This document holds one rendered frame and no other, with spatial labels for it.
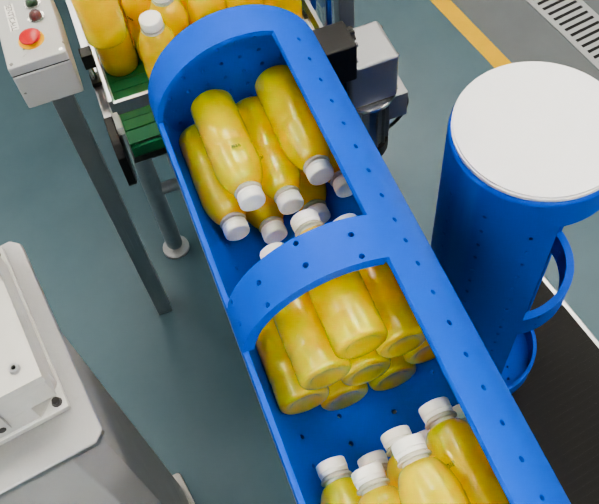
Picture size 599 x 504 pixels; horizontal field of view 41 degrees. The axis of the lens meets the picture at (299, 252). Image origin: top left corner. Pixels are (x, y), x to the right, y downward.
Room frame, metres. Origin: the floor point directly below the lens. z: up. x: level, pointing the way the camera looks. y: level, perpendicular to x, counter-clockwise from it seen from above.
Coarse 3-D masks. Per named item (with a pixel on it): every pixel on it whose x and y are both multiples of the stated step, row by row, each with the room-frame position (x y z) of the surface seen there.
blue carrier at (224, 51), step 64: (192, 64) 0.83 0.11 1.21; (256, 64) 0.90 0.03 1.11; (320, 64) 0.81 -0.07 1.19; (320, 128) 0.67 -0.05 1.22; (192, 192) 0.72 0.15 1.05; (384, 192) 0.57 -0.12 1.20; (256, 256) 0.64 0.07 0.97; (320, 256) 0.47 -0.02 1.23; (384, 256) 0.46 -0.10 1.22; (256, 320) 0.43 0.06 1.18; (448, 320) 0.38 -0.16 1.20; (256, 384) 0.37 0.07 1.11; (448, 384) 0.38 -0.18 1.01; (320, 448) 0.32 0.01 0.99; (384, 448) 0.32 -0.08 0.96; (512, 448) 0.23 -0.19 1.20
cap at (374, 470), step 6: (378, 462) 0.26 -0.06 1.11; (360, 468) 0.25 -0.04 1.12; (366, 468) 0.25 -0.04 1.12; (372, 468) 0.25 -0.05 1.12; (378, 468) 0.25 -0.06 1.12; (354, 474) 0.25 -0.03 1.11; (360, 474) 0.24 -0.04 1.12; (366, 474) 0.24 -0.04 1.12; (372, 474) 0.24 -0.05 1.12; (378, 474) 0.24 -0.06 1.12; (384, 474) 0.24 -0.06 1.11; (354, 480) 0.24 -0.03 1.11; (360, 480) 0.24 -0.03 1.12; (366, 480) 0.24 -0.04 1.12
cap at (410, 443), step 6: (402, 438) 0.26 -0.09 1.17; (408, 438) 0.26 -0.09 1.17; (414, 438) 0.26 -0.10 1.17; (420, 438) 0.26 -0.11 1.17; (396, 444) 0.26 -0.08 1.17; (402, 444) 0.26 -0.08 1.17; (408, 444) 0.25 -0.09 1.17; (414, 444) 0.25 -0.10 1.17; (420, 444) 0.25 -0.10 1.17; (396, 450) 0.25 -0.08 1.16; (402, 450) 0.25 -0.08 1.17; (408, 450) 0.25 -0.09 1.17; (414, 450) 0.25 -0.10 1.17; (396, 456) 0.25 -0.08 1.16; (402, 456) 0.24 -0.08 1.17
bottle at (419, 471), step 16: (400, 464) 0.24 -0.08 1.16; (416, 464) 0.23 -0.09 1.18; (432, 464) 0.23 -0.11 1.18; (400, 480) 0.22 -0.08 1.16; (416, 480) 0.21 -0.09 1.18; (432, 480) 0.21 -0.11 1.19; (448, 480) 0.21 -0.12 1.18; (400, 496) 0.20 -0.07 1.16; (416, 496) 0.20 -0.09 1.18; (432, 496) 0.19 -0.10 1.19; (448, 496) 0.19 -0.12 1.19; (464, 496) 0.19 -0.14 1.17
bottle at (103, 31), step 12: (72, 0) 1.01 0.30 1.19; (84, 0) 1.00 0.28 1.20; (96, 0) 1.00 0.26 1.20; (108, 0) 1.01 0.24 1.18; (84, 12) 1.00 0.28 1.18; (96, 12) 1.00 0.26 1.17; (108, 12) 1.01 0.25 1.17; (120, 12) 1.03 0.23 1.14; (84, 24) 1.01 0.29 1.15; (96, 24) 1.00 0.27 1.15; (108, 24) 1.00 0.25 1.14; (120, 24) 1.02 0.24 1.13; (96, 36) 1.00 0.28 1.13; (108, 36) 1.00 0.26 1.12; (120, 36) 1.01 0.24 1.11; (108, 48) 1.00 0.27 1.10
